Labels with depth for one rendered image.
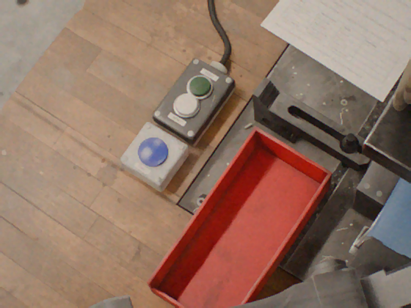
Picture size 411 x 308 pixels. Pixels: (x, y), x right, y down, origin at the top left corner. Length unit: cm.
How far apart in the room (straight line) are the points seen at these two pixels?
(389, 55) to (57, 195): 51
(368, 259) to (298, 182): 26
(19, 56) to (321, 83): 125
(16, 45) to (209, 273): 134
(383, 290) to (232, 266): 36
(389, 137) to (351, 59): 32
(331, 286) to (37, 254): 53
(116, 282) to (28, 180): 19
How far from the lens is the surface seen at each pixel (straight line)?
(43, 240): 130
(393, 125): 107
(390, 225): 118
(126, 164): 128
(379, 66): 136
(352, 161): 123
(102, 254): 128
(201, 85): 130
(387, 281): 94
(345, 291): 90
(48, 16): 249
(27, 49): 246
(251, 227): 127
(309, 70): 135
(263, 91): 124
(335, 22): 139
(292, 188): 128
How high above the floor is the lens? 213
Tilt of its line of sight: 69 degrees down
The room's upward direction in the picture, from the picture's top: 12 degrees counter-clockwise
